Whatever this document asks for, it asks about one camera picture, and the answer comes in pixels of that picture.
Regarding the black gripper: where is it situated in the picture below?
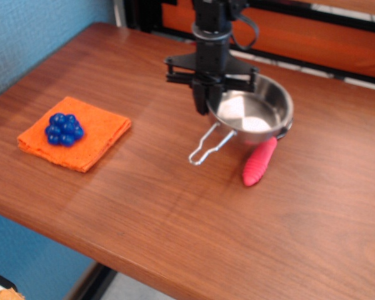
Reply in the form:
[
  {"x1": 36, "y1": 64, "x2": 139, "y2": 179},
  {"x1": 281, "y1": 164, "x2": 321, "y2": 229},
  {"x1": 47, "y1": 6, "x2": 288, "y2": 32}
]
[{"x1": 164, "y1": 42, "x2": 258, "y2": 115}]

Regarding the silver metal pan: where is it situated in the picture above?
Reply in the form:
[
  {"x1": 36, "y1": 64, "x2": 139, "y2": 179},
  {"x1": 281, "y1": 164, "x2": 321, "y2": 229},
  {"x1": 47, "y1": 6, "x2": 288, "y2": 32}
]
[{"x1": 188, "y1": 75, "x2": 294, "y2": 166}]

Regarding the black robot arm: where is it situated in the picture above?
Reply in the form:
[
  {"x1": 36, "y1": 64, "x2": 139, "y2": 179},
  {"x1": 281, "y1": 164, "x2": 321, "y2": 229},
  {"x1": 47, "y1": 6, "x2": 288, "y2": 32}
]
[{"x1": 165, "y1": 1, "x2": 259, "y2": 115}]

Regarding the orange folded cloth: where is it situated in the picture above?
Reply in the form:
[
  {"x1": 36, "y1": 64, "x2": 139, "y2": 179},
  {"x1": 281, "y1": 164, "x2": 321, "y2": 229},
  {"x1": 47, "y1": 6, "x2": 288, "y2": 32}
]
[{"x1": 17, "y1": 96, "x2": 132, "y2": 173}]

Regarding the orange back panel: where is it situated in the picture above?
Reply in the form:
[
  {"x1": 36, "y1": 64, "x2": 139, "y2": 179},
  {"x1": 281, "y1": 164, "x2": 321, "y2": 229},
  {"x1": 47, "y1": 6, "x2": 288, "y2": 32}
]
[{"x1": 161, "y1": 0, "x2": 375, "y2": 81}]

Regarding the blue grape cluster toy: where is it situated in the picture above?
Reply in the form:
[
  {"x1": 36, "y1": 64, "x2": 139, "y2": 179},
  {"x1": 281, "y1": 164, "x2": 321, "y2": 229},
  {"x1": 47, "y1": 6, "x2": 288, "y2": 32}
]
[{"x1": 45, "y1": 112, "x2": 84, "y2": 147}]

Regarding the orange object bottom corner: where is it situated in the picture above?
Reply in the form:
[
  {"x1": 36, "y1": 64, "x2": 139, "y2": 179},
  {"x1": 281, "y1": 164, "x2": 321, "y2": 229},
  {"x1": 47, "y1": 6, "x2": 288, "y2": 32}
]
[{"x1": 0, "y1": 288, "x2": 26, "y2": 300}]

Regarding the black cable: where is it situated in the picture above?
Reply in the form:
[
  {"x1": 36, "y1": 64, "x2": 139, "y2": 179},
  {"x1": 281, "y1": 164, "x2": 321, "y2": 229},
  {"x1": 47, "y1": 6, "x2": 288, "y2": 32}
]
[{"x1": 229, "y1": 9, "x2": 259, "y2": 51}]

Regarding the pink handled fork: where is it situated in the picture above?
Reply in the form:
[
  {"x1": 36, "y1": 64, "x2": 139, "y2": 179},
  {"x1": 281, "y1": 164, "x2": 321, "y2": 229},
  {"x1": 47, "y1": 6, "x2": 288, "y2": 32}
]
[{"x1": 242, "y1": 121, "x2": 293, "y2": 187}]

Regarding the black metal frame rail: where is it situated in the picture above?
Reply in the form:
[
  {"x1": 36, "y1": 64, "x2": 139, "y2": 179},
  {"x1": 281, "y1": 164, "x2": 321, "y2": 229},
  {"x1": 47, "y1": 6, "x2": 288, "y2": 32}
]
[{"x1": 231, "y1": 46, "x2": 375, "y2": 90}]

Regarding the table leg frame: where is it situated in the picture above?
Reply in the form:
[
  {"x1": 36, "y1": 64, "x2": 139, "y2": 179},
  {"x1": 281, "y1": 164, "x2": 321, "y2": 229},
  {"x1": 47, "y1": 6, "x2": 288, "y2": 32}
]
[{"x1": 64, "y1": 262, "x2": 117, "y2": 299}]

